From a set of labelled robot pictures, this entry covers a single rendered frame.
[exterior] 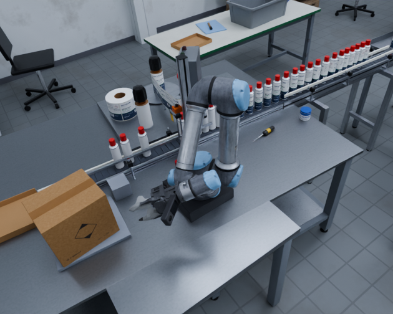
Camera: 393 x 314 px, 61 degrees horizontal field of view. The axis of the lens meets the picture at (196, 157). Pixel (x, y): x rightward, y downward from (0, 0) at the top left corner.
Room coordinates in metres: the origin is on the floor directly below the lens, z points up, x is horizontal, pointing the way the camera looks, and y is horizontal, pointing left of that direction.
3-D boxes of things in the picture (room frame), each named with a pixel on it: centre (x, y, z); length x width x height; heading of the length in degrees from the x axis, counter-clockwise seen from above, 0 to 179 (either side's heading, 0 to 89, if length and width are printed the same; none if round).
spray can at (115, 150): (1.44, 0.45, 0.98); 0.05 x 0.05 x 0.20
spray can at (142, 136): (1.52, 0.30, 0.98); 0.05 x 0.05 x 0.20
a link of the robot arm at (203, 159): (1.17, -0.02, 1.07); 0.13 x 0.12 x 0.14; 64
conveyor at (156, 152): (1.60, 0.12, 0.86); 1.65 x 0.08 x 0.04; 115
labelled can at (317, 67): (2.09, -0.91, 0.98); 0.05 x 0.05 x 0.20
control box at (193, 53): (1.57, -0.01, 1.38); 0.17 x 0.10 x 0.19; 171
